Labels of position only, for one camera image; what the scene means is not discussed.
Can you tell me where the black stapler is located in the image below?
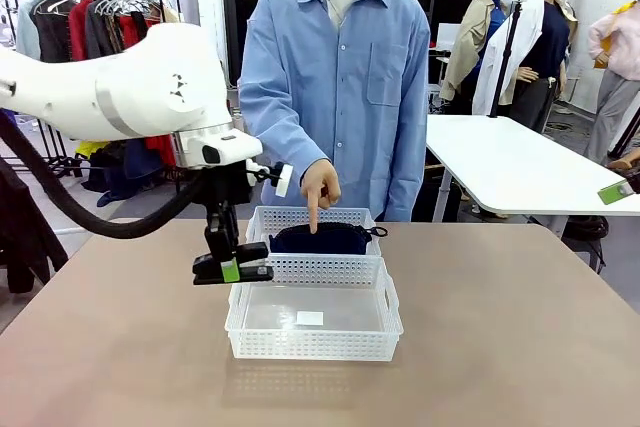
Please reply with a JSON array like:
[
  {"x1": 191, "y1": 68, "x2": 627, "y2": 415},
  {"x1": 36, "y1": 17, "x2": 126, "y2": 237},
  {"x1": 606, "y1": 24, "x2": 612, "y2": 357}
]
[{"x1": 192, "y1": 241, "x2": 276, "y2": 288}]

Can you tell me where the small white perforated plastic basket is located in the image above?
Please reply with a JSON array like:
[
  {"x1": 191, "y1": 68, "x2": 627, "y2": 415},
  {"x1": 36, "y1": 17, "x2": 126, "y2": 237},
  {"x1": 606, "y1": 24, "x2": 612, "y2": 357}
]
[{"x1": 244, "y1": 205, "x2": 384, "y2": 261}]

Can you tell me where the person in blue shirt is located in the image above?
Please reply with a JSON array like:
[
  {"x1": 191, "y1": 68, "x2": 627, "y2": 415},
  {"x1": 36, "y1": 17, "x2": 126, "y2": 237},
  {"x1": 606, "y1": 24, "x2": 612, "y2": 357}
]
[{"x1": 238, "y1": 0, "x2": 432, "y2": 224}]

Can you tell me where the black cable hose left arm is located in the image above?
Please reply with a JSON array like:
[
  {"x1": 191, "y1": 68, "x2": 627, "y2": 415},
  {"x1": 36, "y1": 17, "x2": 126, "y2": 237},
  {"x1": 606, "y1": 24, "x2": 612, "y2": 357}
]
[{"x1": 0, "y1": 111, "x2": 212, "y2": 241}]

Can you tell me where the black tripod pole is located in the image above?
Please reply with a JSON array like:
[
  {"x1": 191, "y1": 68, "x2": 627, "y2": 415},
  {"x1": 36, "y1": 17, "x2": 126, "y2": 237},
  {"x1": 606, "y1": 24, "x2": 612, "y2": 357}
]
[{"x1": 489, "y1": 0, "x2": 524, "y2": 119}]

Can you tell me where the black jacket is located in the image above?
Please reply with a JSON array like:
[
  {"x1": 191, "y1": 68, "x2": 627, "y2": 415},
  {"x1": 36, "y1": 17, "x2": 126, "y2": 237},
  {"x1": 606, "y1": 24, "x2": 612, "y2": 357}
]
[{"x1": 0, "y1": 156, "x2": 70, "y2": 295}]

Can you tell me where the grey hanging jacket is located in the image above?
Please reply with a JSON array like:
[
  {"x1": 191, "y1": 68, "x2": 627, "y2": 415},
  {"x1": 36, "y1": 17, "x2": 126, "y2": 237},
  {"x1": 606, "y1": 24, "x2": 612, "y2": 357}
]
[{"x1": 84, "y1": 0, "x2": 124, "y2": 59}]

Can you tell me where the person's right forearm blue sleeve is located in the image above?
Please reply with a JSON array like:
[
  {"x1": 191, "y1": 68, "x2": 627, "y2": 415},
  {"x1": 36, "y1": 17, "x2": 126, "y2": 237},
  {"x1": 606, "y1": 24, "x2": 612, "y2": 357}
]
[{"x1": 239, "y1": 91, "x2": 334, "y2": 183}]

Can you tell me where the mannequin with beige trench coat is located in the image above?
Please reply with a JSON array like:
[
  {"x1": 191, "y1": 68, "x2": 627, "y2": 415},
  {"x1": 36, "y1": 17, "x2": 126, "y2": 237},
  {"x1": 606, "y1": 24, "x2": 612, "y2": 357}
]
[{"x1": 439, "y1": 0, "x2": 504, "y2": 116}]

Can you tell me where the person in pink sweater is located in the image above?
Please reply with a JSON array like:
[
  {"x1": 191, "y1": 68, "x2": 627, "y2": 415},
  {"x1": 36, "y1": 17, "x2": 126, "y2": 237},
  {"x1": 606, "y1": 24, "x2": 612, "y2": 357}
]
[{"x1": 587, "y1": 0, "x2": 640, "y2": 164}]

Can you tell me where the person's right hand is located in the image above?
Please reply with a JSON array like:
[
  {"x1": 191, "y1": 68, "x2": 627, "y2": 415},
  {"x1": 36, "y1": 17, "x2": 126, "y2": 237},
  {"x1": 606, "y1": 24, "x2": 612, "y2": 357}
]
[{"x1": 300, "y1": 159, "x2": 343, "y2": 236}]

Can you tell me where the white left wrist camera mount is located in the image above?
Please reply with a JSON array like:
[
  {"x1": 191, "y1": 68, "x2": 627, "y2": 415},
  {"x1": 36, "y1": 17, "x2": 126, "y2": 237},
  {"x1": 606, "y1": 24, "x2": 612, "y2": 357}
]
[{"x1": 244, "y1": 159, "x2": 294, "y2": 199}]

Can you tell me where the red hanging jacket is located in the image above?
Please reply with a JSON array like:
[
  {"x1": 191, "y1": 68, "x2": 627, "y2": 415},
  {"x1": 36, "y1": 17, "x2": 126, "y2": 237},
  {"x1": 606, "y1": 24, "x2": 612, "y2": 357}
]
[{"x1": 67, "y1": 0, "x2": 94, "y2": 62}]

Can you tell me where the dark blue denim garment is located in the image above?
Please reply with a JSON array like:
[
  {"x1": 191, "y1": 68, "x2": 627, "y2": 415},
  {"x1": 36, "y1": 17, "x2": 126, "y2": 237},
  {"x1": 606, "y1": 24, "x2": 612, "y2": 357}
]
[{"x1": 94, "y1": 139, "x2": 177, "y2": 208}]

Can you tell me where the large white perforated plastic basket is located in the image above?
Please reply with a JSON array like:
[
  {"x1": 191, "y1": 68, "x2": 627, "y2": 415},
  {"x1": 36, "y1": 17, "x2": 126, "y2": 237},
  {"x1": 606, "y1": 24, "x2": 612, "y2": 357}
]
[{"x1": 224, "y1": 255, "x2": 405, "y2": 362}]

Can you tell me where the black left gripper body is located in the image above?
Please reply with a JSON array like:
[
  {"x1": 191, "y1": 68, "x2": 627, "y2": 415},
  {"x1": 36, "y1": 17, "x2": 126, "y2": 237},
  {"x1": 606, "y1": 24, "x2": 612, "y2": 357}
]
[{"x1": 202, "y1": 160, "x2": 254, "y2": 209}]

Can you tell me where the black bag under table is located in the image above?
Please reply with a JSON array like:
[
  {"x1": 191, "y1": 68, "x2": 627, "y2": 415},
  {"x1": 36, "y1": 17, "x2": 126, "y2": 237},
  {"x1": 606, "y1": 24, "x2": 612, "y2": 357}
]
[{"x1": 562, "y1": 215, "x2": 611, "y2": 254}]

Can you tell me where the black hanging coat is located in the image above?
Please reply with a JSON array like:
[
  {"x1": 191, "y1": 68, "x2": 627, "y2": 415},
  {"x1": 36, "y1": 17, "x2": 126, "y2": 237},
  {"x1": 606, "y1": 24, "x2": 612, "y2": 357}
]
[{"x1": 31, "y1": 9, "x2": 76, "y2": 65}]

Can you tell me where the navy blue fabric pouch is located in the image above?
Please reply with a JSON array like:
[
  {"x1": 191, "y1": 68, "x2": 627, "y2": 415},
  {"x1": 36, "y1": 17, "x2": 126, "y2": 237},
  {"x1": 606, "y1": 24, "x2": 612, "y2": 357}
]
[{"x1": 268, "y1": 221, "x2": 389, "y2": 256}]

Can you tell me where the person's left forearm blue sleeve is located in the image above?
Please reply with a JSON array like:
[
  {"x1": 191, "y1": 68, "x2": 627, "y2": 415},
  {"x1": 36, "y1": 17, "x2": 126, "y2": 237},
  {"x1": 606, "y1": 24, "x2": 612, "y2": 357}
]
[{"x1": 384, "y1": 111, "x2": 431, "y2": 224}]

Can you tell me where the yellow cloth item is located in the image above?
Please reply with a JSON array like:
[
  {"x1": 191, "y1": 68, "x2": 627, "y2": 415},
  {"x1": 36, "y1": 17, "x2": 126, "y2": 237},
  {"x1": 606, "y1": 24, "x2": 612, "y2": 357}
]
[{"x1": 75, "y1": 140, "x2": 109, "y2": 161}]

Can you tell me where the white background table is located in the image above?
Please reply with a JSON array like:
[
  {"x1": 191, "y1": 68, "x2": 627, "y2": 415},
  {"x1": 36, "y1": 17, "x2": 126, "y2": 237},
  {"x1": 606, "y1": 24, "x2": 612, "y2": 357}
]
[{"x1": 425, "y1": 114, "x2": 640, "y2": 219}]

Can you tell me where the light blue hanging jacket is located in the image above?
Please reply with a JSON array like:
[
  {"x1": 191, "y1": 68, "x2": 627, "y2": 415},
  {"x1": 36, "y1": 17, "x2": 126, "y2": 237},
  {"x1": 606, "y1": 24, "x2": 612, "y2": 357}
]
[{"x1": 17, "y1": 0, "x2": 44, "y2": 61}]

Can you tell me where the mannequin with white coat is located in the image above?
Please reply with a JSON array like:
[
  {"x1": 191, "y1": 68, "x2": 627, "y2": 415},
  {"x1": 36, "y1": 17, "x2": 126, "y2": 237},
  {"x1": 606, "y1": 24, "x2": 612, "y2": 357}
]
[{"x1": 472, "y1": 0, "x2": 547, "y2": 118}]

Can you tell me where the mannequin with navy top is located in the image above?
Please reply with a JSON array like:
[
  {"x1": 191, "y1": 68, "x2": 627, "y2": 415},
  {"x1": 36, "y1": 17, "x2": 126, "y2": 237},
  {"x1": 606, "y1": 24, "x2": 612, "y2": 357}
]
[{"x1": 509, "y1": 0, "x2": 579, "y2": 131}]

